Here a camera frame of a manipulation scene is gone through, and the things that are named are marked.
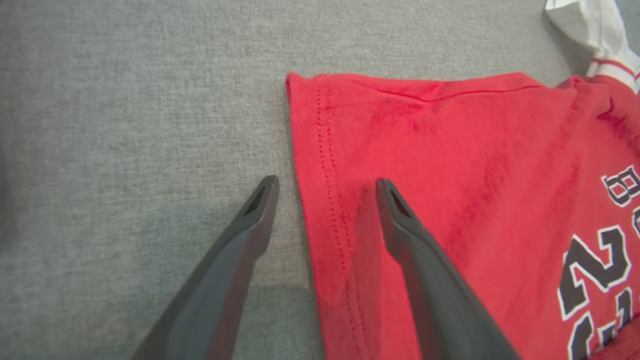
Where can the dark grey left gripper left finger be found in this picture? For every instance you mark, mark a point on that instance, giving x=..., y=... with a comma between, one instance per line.
x=210, y=310

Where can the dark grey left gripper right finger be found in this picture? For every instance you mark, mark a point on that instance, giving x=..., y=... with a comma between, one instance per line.
x=450, y=320

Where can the red and white jersey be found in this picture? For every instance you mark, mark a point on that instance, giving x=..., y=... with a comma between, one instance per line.
x=475, y=150

